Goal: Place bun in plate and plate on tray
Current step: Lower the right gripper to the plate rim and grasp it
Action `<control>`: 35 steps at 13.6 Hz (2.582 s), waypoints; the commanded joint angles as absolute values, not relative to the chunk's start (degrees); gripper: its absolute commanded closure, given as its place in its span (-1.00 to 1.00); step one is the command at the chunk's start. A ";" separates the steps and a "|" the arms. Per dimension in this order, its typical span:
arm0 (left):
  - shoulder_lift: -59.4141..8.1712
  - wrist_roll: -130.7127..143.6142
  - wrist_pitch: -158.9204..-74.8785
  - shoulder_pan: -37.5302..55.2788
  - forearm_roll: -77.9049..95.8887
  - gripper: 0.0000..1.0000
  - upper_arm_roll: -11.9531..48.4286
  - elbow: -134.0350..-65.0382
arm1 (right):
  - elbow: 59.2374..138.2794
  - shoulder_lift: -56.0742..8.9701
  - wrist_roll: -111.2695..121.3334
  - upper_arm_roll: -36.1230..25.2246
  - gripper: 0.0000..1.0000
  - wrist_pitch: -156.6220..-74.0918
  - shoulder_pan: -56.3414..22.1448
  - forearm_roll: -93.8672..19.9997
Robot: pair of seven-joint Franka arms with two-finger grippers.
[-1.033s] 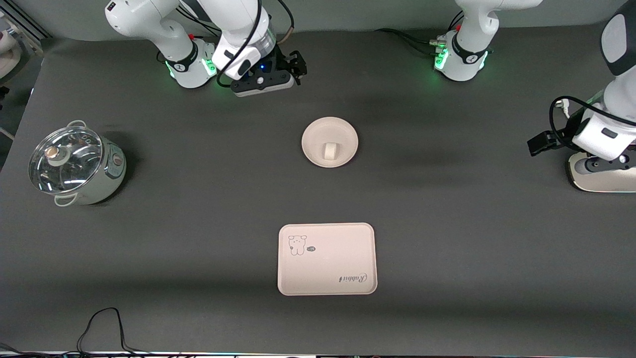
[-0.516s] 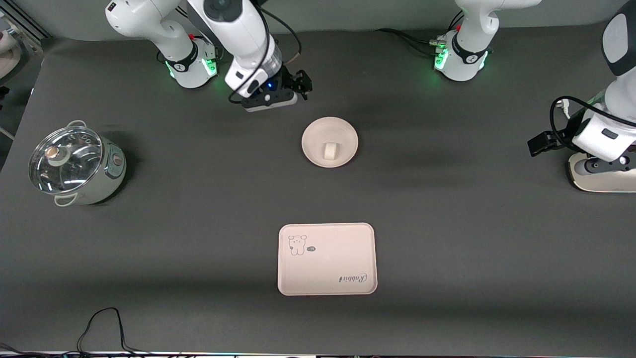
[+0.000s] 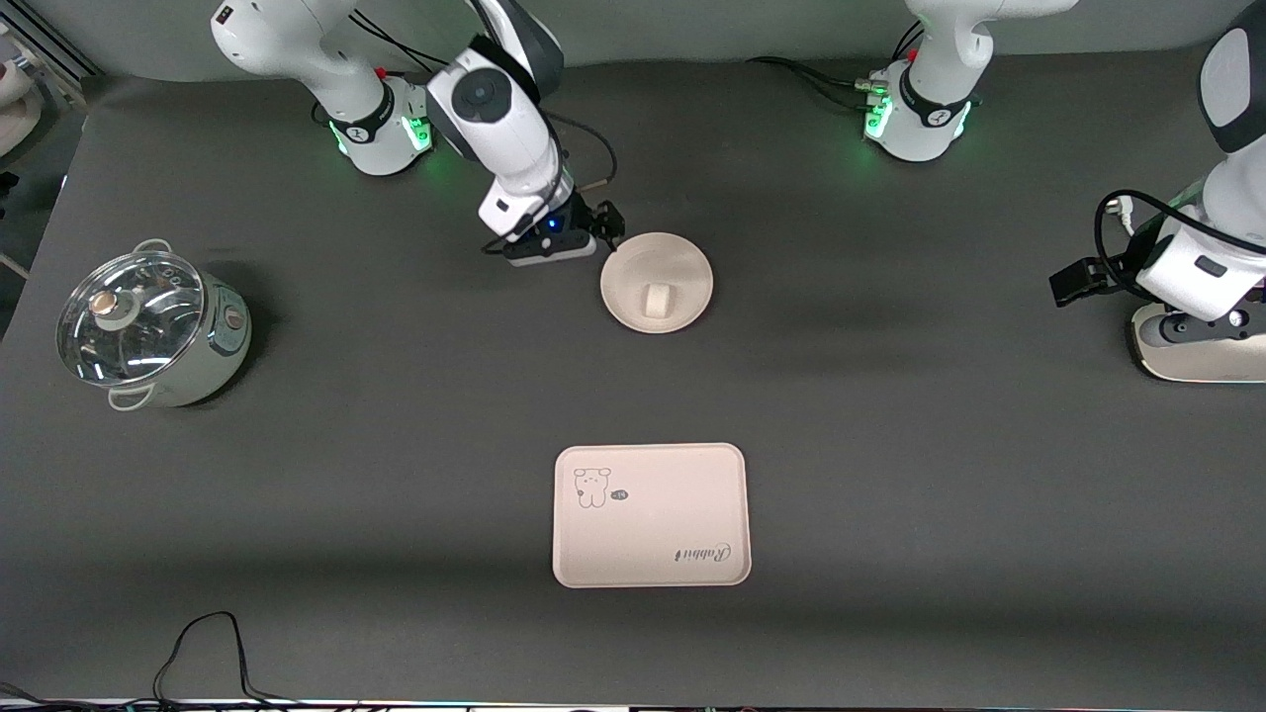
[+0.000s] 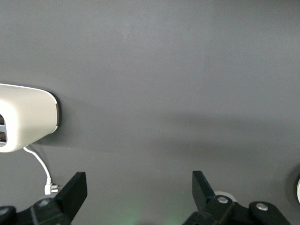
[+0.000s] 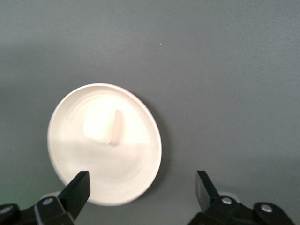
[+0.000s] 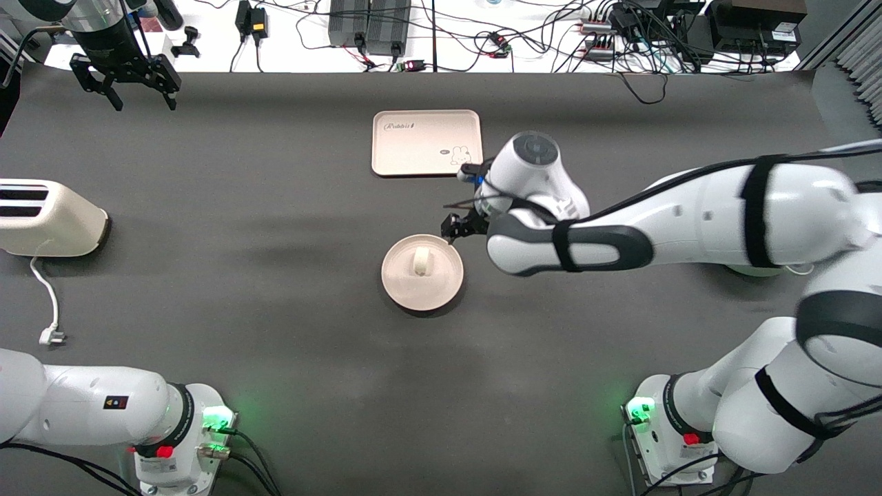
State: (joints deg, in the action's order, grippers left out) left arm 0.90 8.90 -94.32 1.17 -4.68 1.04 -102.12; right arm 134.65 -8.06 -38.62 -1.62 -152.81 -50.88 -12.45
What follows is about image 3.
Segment round cream plate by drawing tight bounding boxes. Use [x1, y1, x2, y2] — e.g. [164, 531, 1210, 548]
[600, 232, 714, 334]

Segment cream tray with rabbit print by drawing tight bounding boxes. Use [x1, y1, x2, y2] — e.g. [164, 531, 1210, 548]
[552, 443, 753, 589]

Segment white countertop appliance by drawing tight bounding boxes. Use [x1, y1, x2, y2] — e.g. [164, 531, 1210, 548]
[1130, 302, 1266, 384]

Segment pale green electric pot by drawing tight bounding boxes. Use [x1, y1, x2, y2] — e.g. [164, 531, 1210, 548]
[57, 240, 252, 411]

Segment glass pot lid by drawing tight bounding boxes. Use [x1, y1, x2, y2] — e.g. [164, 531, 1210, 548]
[57, 252, 206, 387]

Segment beige background object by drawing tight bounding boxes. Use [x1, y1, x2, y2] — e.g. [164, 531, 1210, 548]
[0, 20, 45, 157]

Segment black right arm base cables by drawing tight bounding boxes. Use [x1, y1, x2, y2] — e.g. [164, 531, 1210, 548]
[351, 10, 466, 76]

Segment black arm base cables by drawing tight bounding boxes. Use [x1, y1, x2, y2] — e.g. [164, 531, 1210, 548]
[351, 10, 466, 76]
[747, 22, 926, 110]

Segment black left arm base cables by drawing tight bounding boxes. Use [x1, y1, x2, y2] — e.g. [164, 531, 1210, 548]
[747, 22, 926, 110]

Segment aluminium frame rail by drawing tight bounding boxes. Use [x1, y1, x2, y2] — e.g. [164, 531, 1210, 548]
[8, 0, 102, 80]

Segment black looped floor cable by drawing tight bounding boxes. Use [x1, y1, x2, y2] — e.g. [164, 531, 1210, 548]
[153, 611, 298, 707]

